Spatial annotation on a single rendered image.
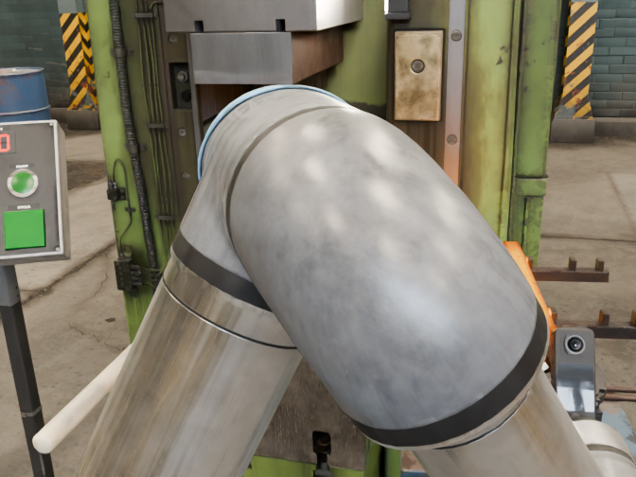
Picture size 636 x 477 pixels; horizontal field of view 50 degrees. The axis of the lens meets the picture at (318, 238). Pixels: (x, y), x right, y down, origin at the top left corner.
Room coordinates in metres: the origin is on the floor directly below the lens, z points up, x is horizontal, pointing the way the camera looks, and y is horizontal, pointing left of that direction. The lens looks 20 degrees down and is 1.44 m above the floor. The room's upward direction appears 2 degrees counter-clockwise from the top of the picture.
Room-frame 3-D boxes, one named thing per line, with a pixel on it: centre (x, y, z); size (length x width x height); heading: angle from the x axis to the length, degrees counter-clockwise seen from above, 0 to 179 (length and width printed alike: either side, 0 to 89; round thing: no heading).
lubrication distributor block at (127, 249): (1.55, 0.46, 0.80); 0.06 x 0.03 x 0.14; 75
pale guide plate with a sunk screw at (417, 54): (1.37, -0.20, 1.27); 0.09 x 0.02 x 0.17; 75
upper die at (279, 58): (1.53, 0.08, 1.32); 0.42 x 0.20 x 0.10; 165
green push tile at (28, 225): (1.29, 0.58, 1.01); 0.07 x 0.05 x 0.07; 100
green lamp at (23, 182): (1.33, 0.58, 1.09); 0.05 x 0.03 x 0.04; 75
